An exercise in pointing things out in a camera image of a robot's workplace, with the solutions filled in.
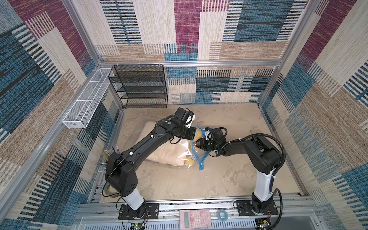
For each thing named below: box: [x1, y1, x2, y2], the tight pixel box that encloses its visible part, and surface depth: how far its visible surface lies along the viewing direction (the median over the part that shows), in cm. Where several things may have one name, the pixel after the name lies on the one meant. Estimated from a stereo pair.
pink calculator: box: [179, 208, 212, 230], surface depth 71 cm
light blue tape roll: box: [217, 208, 229, 222], surface depth 74 cm
